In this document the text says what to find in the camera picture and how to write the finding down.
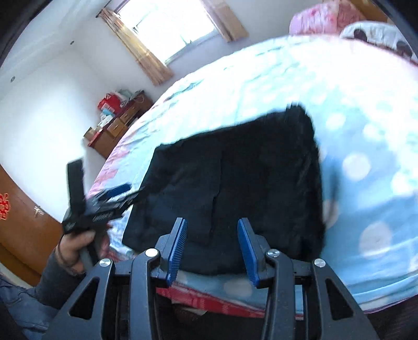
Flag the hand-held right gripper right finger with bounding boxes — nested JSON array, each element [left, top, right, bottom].
[[237, 218, 381, 340]]

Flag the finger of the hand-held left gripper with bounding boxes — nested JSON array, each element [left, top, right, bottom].
[[111, 187, 146, 210], [104, 184, 131, 198]]

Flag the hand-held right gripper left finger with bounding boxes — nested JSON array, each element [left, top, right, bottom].
[[49, 217, 189, 340]]

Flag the black pants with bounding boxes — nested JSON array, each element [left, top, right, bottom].
[[122, 105, 327, 277]]

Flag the person's left forearm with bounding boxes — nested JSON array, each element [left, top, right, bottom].
[[34, 252, 89, 308]]

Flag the person's left hand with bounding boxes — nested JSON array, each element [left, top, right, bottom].
[[58, 225, 113, 277]]

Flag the wooden dresser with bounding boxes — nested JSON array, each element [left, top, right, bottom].
[[83, 93, 154, 159]]

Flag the wooden door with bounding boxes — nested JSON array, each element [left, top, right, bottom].
[[0, 163, 66, 286]]

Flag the red gift box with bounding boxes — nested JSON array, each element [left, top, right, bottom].
[[98, 93, 123, 113]]

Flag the person's blue jeans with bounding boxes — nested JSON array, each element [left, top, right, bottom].
[[0, 275, 62, 340]]

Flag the yellow patterned curtain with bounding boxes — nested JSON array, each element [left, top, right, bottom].
[[202, 0, 249, 42], [98, 7, 173, 86]]

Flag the bed with blue sheet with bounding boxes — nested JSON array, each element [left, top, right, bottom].
[[88, 34, 418, 319]]

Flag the pink pillow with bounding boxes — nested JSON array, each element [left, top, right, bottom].
[[289, 2, 358, 36]]

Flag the white printed pillow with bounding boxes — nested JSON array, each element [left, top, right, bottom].
[[340, 22, 418, 64]]

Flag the window with white frame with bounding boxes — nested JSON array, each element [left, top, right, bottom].
[[118, 0, 218, 64]]

